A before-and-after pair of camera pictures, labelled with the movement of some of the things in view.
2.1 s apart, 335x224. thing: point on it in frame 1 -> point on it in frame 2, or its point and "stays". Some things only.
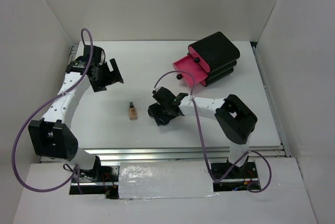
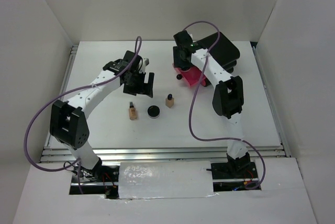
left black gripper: (113, 77) -> (145, 88)
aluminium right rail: (272, 104) stays
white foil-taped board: (162, 180) stays
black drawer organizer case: (219, 54) stays
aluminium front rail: (174, 154) stays
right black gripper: (156, 108) -> (178, 61)
